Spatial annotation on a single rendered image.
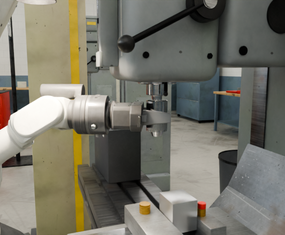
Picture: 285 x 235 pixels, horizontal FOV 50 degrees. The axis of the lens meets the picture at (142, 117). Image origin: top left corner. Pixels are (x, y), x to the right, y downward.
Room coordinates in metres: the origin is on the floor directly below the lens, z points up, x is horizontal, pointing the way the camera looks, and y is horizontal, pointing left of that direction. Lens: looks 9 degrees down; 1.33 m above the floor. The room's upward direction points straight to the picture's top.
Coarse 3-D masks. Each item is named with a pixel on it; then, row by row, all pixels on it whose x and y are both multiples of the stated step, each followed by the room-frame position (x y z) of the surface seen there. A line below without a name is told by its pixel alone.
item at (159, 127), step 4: (148, 108) 0.67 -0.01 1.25; (152, 108) 0.66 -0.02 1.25; (156, 108) 0.66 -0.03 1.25; (160, 108) 0.66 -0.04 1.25; (164, 108) 0.66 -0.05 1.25; (156, 124) 0.66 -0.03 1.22; (160, 124) 0.66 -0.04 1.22; (164, 124) 0.66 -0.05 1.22; (148, 128) 0.67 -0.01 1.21; (152, 128) 0.66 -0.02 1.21; (156, 128) 0.66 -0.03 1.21; (160, 128) 0.66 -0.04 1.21; (164, 128) 0.66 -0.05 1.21
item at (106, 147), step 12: (120, 132) 1.03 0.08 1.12; (132, 132) 1.05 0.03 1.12; (96, 144) 1.18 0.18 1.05; (108, 144) 1.02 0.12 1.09; (120, 144) 1.03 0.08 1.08; (132, 144) 1.05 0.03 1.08; (96, 156) 1.19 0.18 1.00; (108, 156) 1.02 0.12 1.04; (120, 156) 1.03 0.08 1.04; (132, 156) 1.05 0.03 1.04; (108, 168) 1.02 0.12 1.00; (120, 168) 1.03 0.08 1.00; (132, 168) 1.05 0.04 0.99; (108, 180) 1.02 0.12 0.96; (120, 180) 1.03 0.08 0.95
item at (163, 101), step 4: (148, 100) 0.67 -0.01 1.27; (152, 100) 0.66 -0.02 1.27; (156, 100) 0.66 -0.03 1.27; (160, 100) 0.66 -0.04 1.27; (164, 100) 0.67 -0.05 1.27; (148, 104) 0.67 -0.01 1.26; (152, 104) 0.66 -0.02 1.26; (156, 104) 0.66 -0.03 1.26; (160, 104) 0.66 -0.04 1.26; (164, 104) 0.66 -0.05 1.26
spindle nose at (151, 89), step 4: (148, 84) 0.67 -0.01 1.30; (152, 84) 0.66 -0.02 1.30; (156, 84) 0.66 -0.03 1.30; (160, 84) 0.66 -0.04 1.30; (148, 88) 0.67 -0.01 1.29; (152, 88) 0.66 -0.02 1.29; (156, 88) 0.66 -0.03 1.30; (160, 88) 0.66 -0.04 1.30; (148, 92) 0.67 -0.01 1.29; (152, 92) 0.66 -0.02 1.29; (156, 92) 0.66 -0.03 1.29; (160, 92) 0.66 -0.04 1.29
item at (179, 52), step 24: (120, 0) 0.61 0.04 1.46; (144, 0) 0.57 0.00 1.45; (168, 0) 0.58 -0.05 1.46; (120, 24) 0.62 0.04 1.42; (144, 24) 0.57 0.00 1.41; (192, 24) 0.60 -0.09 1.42; (216, 24) 0.61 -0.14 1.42; (144, 48) 0.57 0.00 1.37; (168, 48) 0.58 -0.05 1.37; (192, 48) 0.60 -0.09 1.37; (216, 48) 0.62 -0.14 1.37; (120, 72) 0.63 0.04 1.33; (144, 72) 0.57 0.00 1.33; (168, 72) 0.58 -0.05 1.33; (192, 72) 0.60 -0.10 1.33
